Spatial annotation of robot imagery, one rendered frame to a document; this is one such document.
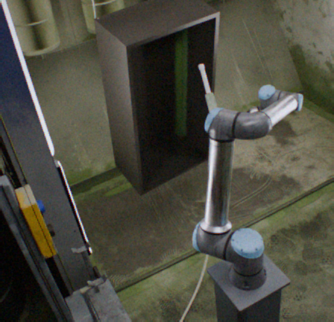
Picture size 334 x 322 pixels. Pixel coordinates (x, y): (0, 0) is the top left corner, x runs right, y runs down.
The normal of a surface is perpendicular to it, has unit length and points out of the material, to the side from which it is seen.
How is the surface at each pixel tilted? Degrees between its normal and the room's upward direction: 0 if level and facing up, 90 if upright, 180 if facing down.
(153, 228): 0
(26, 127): 90
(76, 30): 90
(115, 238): 0
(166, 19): 12
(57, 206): 90
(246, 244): 5
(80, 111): 57
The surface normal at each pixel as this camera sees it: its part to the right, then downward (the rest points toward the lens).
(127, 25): -0.02, -0.68
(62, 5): 0.46, 0.49
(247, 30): 0.32, -0.02
